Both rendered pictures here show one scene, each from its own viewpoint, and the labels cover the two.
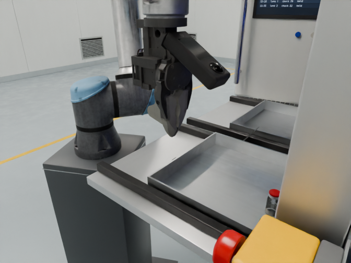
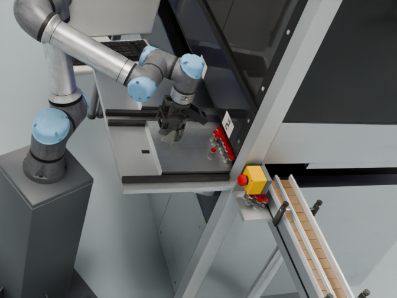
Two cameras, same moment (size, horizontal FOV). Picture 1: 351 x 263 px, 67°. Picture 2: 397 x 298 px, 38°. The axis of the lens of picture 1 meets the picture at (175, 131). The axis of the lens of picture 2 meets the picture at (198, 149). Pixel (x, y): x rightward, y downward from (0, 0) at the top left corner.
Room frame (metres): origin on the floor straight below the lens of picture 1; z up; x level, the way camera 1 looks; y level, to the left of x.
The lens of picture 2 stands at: (-0.16, 1.37, 2.33)
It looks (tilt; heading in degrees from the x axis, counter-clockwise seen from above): 41 degrees down; 291
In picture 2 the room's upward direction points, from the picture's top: 21 degrees clockwise
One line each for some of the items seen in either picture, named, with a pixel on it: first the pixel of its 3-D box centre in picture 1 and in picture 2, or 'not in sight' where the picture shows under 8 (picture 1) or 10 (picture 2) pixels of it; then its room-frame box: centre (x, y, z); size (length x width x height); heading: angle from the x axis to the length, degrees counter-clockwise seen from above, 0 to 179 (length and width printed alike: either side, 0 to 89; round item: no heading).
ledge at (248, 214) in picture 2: not in sight; (255, 206); (0.12, -0.12, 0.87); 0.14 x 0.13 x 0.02; 51
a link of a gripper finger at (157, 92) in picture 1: (165, 94); (178, 130); (0.44, 0.02, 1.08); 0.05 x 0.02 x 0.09; 141
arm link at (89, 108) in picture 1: (94, 100); (50, 132); (0.77, 0.25, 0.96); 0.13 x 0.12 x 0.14; 108
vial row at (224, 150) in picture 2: not in sight; (223, 146); (0.36, -0.24, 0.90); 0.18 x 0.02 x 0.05; 141
